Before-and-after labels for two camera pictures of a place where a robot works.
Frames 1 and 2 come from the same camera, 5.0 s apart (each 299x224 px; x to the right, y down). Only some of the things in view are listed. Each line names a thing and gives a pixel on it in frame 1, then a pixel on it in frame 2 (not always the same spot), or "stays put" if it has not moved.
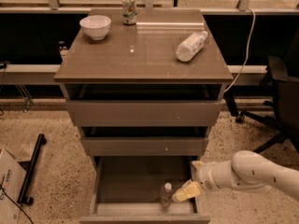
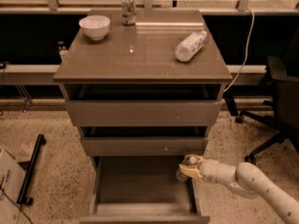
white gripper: [204, 175] -> [209, 170]
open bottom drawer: [127, 189] stays put
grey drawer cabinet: [144, 86] stays put
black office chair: [286, 105] stays put
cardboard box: [12, 175] stays put
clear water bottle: [166, 195] -> [187, 161]
